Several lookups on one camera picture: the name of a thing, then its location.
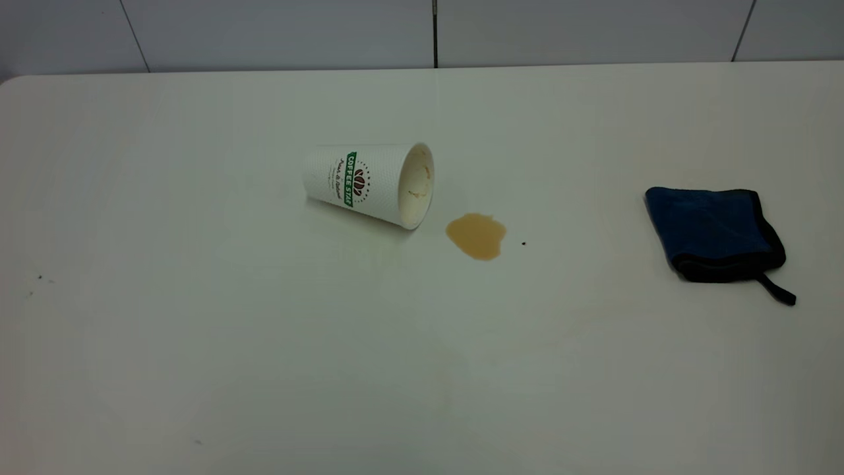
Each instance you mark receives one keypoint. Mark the white paper coffee cup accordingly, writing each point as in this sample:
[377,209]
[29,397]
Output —
[376,181]

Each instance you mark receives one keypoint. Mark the blue cloth with black trim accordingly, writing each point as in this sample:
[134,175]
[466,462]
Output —
[712,231]

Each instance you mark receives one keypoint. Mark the brown coffee spill puddle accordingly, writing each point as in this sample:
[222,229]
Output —
[476,235]

